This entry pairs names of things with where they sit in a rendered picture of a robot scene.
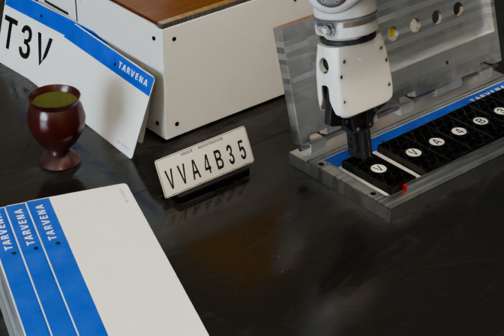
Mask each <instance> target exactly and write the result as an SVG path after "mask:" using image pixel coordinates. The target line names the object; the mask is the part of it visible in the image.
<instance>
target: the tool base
mask: <svg viewBox="0 0 504 336"><path fill-rule="evenodd" d="M480 67H481V70H477V71H476V72H473V73H471V74H470V75H468V76H465V77H463V78H461V79H462V82H463V83H462V86H459V87H457V88H454V89H452V90H451V91H447V92H446V93H443V94H441V95H438V96H436V97H434V96H432V95H435V91H434V90H433V91H429V92H427V93H425V94H422V95H420V96H418V97H415V98H413V99H409V98H408V97H405V96H403V97H400V103H399V104H398V105H396V106H393V107H391V108H390V109H387V110H385V111H383V112H380V113H377V118H378V121H377V122H375V123H373V127H372V128H370V137H371V138H374V137H376V136H378V135H380V134H383V133H385V132H387V131H390V130H392V129H394V128H396V127H399V126H401V125H404V124H406V123H407V122H411V121H412V120H414V119H417V118H419V117H421V116H424V115H426V114H428V113H431V112H433V111H435V110H438V109H440V108H442V107H444V106H447V105H449V104H452V103H454V102H455V101H459V100H460V99H462V98H465V97H467V96H469V95H472V94H474V93H476V92H479V91H481V90H483V89H486V88H487V87H490V86H492V85H495V84H497V83H499V82H502V81H504V74H502V73H499V72H497V71H495V70H494V69H496V68H498V67H499V65H498V64H497V63H496V64H493V65H491V66H489V65H487V64H484V63H482V64H480ZM346 132H347V131H346V130H343V129H340V130H337V131H335V132H334V133H330V134H328V135H326V136H321V135H319V134H318V133H315V134H313V135H310V142H308V143H305V144H304V145H302V146H300V147H298V148H297V149H296V150H294V151H291V152H290V153H289V164H291V165H293V166H294V167H296V168H297V169H299V170H301V171H302V172H304V173H306V174H308V175H309V176H311V177H313V178H315V179H316V180H318V181H319V182H322V183H323V184H324V185H327V186H328V187H330V188H331V189H333V190H335V191H337V192H338V193H340V194H342V195H344V196H345V197H347V198H349V199H350V200H352V201H354V202H355V203H358V204H359V205H360V206H362V207H364V208H366V209H367V210H369V211H371V212H373V213H374V214H376V215H378V216H380V217H381V218H383V219H385V220H386V221H388V222H392V221H394V220H396V219H398V218H400V217H402V216H404V215H406V214H408V213H410V212H412V211H414V210H416V209H418V208H420V207H422V206H424V205H426V204H428V203H430V202H432V201H434V200H436V199H438V198H440V197H442V196H444V195H446V194H448V193H450V192H452V191H454V190H456V189H458V188H460V187H462V186H464V185H466V184H468V183H470V182H473V181H475V180H476V179H479V178H481V177H482V176H485V175H487V174H488V173H491V172H493V171H494V170H497V169H499V168H500V167H503V166H504V145H502V146H500V147H498V148H495V149H494V150H492V151H489V152H488V153H486V154H483V155H482V156H480V157H477V158H475V159H473V160H471V161H469V162H467V163H465V164H463V165H461V166H459V167H456V168H454V169H452V170H450V171H448V172H446V173H444V174H442V175H440V176H438V177H436V178H433V179H431V180H430V181H427V182H425V183H424V184H421V185H419V186H418V187H414V188H413V189H411V190H408V191H405V190H400V191H398V192H397V193H393V194H392V195H390V196H384V195H382V194H381V193H379V192H377V191H375V190H374V189H372V188H370V187H368V186H367V185H365V184H363V183H361V182H360V181H358V180H356V179H354V178H353V177H351V176H349V175H347V174H346V173H344V172H342V171H340V170H339V169H337V168H335V167H333V166H331V165H330V164H328V163H326V162H325V161H324V160H325V159H326V158H328V157H330V156H332V155H335V154H337V153H339V152H342V151H344V150H346V149H348V144H347V135H346V134H345V133H346ZM319 163H324V165H323V166H320V165H319ZM371 192H375V193H376V195H371Z"/></svg>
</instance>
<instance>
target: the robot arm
mask: <svg viewBox="0 0 504 336"><path fill-rule="evenodd" d="M308 1H309V3H310V4H311V5H312V6H313V15H314V22H315V29H316V35H320V42H319V43H318V47H317V57H316V81H317V91H318V98H319V106H320V109H321V111H322V112H323V113H325V125H328V126H331V127H335V126H341V128H342V129H343V130H345V131H346V137H347V144H348V152H349V155H350V156H352V157H355V158H360V159H362V160H364V159H366V158H367V157H370V156H372V155H373V152H372V145H371V130H370V128H372V127H373V125H374V116H375V115H376V113H377V110H379V109H380V108H382V107H383V106H384V105H386V102H387V101H389V100H390V99H391V97H392V94H393V90H392V77H391V71H390V67H389V59H388V55H387V52H386V46H385V44H384V41H383V37H382V35H381V33H380V31H378V30H377V29H378V28H379V20H378V13H377V0H308Z"/></svg>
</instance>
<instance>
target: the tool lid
mask: <svg viewBox="0 0 504 336"><path fill-rule="evenodd" d="M455 3H458V4H459V6H460V10H459V13H458V15H455V13H454V6H455ZM376 5H377V13H378V20H379V28H378V29H377V30H378V31H380V33H381V35H382V39H383V41H384V44H385V48H386V52H387V55H388V62H389V67H390V71H391V81H392V90H393V94H392V97H391V99H390V100H389V101H387V102H386V105H384V106H383V107H382V108H380V109H379V110H377V112H376V115H375V116H374V118H373V123H375V122H377V121H378V118H377V113H379V112H382V111H383V110H387V109H388V108H391V107H393V106H396V105H398V104H400V103H401V102H400V97H402V96H404V95H407V96H410V97H417V96H419V95H422V94H424V93H426V92H429V91H433V90H434V91H435V95H432V96H434V97H436V96H438V95H441V94H443V93H446V92H448V91H451V90H452V89H456V88H457V87H459V86H462V83H463V82H462V79H461V77H465V76H466V75H468V74H471V73H473V72H476V71H478V70H481V67H480V64H481V63H482V62H486V63H491V64H495V63H497V62H500V61H502V59H501V52H500V42H499V35H498V29H497V18H496V12H495V6H494V0H376ZM434 11H437V12H438V14H439V19H438V21H437V22H436V23H434V22H433V20H432V15H433V12H434ZM413 19H415V20H416V22H417V28H416V30H415V31H412V30H411V28H410V23H411V21H412V20H413ZM391 27H393V28H394V38H393V39H392V40H389V37H388V30H389V29H390V28H391ZM273 32H274V39H275V44H276V48H277V56H278V61H279V65H280V73H281V77H282V82H283V90H284V94H285V98H286V106H287V110H288V115H289V123H290V127H291V131H292V139H293V143H294V144H296V145H301V146H302V145H304V144H305V143H309V142H310V141H311V138H310V135H311V134H314V133H316V132H318V131H319V132H320V133H321V134H330V133H332V132H334V131H337V130H339V129H341V126H335V127H331V126H328V125H325V113H324V112H322V111H321V109H320V103H319V98H318V91H317V63H316V59H317V47H318V43H319V42H320V35H317V34H316V29H315V22H314V15H313V14H311V15H309V16H305V17H302V18H301V19H297V20H294V21H292V22H288V23H285V24H283V25H279V26H277V27H274V28H273Z"/></svg>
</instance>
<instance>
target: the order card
mask: <svg viewBox="0 0 504 336"><path fill-rule="evenodd" d="M253 162H254V156H253V153H252V151H251V146H250V143H249V140H248V135H247V132H246V130H245V126H241V127H238V128H236V129H234V130H231V131H228V132H226V133H223V134H221V135H219V136H216V137H213V138H211V139H208V140H206V141H204V142H201V143H198V144H196V145H193V146H191V147H188V148H185V149H183V150H181V151H177V152H176V153H173V154H170V155H168V156H166V157H162V158H161V159H158V160H156V161H155V162H154V163H155V166H156V169H157V174H158V176H159V179H160V183H161V186H162V189H163V193H164V196H165V198H169V197H172V196H174V195H176V194H179V193H181V192H183V191H186V190H188V189H191V188H193V187H196V186H197V185H201V184H202V183H204V182H207V181H210V180H212V179H215V178H217V177H218V176H222V175H224V174H226V173H229V172H231V171H233V170H236V169H238V168H240V167H243V166H245V165H247V164H250V163H253Z"/></svg>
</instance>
